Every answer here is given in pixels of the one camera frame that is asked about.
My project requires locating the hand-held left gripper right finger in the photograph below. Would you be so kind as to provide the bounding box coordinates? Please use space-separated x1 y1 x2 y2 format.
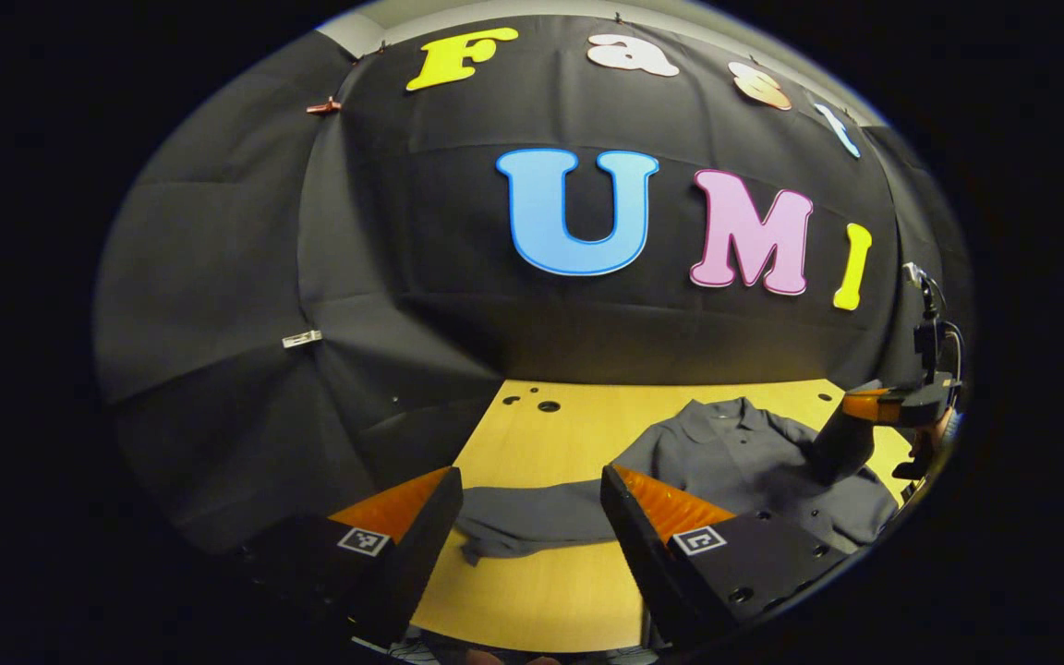
599 464 852 652

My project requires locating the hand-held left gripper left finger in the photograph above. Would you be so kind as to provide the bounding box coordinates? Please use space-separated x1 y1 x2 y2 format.
236 466 465 647

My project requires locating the grey button-up shirt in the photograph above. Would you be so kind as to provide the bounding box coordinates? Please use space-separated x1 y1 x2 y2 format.
453 397 900 566

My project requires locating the black backdrop cloth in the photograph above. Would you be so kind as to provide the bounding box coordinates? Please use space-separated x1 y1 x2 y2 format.
93 14 972 555

